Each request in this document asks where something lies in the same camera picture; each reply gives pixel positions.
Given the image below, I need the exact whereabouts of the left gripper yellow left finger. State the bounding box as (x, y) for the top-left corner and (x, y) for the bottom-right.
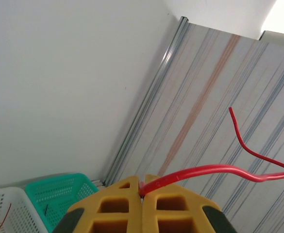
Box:
(54, 176), (143, 233)

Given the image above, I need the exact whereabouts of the teal plastic basket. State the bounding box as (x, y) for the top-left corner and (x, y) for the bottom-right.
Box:
(25, 172), (100, 233)

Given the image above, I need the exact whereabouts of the white plastic basket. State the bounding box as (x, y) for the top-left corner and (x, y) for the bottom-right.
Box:
(0, 186), (44, 233)

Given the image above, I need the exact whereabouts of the aluminium frame post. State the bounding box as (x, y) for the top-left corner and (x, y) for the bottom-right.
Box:
(102, 16), (189, 187)

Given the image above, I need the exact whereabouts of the thin red cable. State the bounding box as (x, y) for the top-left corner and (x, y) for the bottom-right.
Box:
(0, 203), (12, 233)
(138, 107), (284, 196)

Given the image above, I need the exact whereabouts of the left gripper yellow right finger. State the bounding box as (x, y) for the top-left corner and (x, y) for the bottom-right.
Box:
(142, 174), (238, 233)

